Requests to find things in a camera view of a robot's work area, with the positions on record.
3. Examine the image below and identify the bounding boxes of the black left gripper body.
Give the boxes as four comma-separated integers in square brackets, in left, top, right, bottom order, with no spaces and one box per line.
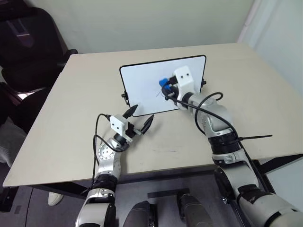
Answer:
[124,122,143,143]

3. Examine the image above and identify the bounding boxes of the black-framed whiteboard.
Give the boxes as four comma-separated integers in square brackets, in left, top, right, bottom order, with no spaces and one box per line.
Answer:
[119,54,207,118]

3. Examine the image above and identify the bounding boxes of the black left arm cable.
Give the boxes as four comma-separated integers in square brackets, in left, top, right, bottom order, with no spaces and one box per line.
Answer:
[92,113,126,180]

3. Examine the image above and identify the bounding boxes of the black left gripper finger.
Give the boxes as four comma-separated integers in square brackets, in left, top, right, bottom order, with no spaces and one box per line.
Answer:
[123,105,139,118]
[141,114,155,135]

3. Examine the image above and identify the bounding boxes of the blue whiteboard eraser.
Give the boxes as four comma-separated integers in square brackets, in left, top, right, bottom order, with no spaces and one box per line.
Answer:
[159,78,173,92]

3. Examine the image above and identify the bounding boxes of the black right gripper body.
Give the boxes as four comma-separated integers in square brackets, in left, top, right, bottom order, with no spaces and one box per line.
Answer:
[165,79,182,100]

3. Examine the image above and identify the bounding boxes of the black cable tie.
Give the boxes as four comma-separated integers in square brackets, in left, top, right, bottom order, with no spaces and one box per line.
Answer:
[237,134,273,141]

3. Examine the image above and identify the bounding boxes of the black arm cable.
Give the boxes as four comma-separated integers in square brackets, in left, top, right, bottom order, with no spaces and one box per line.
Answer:
[165,92,273,195]
[92,113,126,180]

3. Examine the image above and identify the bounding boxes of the black floor tape strip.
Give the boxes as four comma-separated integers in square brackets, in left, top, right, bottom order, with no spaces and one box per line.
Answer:
[147,188,190,200]

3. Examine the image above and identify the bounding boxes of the black office chair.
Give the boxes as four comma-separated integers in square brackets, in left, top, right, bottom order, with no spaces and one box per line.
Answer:
[0,6,79,114]

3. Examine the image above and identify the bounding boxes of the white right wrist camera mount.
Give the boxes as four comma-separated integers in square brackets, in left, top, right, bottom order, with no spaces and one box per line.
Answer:
[173,66,196,100]

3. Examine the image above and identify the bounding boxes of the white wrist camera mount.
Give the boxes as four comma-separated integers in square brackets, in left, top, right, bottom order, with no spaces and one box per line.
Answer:
[109,114,129,137]
[173,66,196,100]

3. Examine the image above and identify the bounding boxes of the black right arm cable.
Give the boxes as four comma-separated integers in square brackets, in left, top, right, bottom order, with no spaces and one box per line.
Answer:
[165,92,273,195]

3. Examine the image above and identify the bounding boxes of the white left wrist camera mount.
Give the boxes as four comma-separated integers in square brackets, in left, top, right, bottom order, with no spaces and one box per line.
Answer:
[109,114,129,137]

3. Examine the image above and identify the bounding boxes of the light grey fabric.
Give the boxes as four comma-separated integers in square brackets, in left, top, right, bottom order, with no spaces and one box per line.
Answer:
[0,115,28,168]

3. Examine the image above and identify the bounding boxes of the white shoe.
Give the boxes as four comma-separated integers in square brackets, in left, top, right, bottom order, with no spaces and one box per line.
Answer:
[48,192,64,206]

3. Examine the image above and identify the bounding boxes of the dark rounded shape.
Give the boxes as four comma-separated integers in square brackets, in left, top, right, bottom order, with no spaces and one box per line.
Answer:
[177,193,214,227]
[124,201,157,227]

